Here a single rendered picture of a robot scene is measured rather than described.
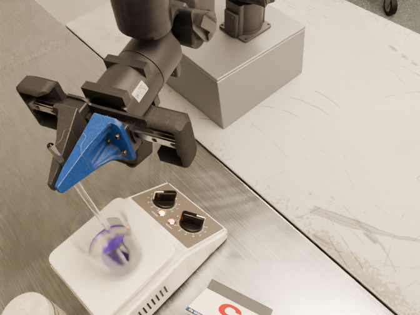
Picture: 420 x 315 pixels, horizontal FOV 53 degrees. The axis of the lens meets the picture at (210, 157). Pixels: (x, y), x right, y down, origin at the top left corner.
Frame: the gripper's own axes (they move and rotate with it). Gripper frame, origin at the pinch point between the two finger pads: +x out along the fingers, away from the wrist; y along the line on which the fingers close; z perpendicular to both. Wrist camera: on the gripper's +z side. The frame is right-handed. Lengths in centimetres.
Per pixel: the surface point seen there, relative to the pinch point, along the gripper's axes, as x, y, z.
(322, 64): -48, -13, 26
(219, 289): -0.7, -11.3, 25.3
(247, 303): -0.4, -15.4, 25.3
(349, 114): -36.9, -20.3, 26.1
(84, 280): 6.5, 2.2, 16.9
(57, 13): -98, 111, 69
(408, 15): -201, -28, 118
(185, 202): -9.9, -2.4, 22.4
